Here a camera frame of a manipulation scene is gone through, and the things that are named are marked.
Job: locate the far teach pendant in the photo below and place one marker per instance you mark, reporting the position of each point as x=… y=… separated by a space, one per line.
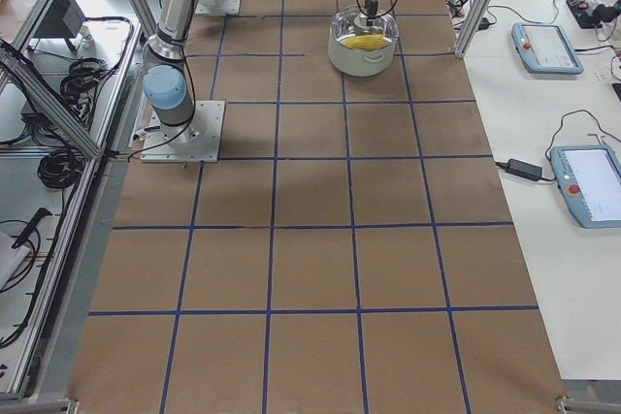
x=545 y=49

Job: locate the yellow corn cob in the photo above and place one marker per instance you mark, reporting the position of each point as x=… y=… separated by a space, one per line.
x=366 y=42

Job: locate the black power adapter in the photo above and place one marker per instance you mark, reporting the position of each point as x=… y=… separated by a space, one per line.
x=524 y=170

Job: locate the glass pot lid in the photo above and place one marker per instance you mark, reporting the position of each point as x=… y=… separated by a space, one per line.
x=351 y=21

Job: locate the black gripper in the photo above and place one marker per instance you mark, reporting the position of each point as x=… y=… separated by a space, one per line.
x=371 y=0

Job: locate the pale green cooking pot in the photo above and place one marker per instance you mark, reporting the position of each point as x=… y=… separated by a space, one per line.
x=360 y=63

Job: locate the teach pendant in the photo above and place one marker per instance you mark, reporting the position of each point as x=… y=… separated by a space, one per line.
x=545 y=49
x=588 y=177

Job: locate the black monitor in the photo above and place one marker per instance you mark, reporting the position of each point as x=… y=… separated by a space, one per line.
x=63 y=20

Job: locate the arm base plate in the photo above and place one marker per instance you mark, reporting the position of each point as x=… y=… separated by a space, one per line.
x=199 y=142
x=217 y=7

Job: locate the near teach pendant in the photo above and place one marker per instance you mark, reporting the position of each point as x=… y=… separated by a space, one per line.
x=588 y=177

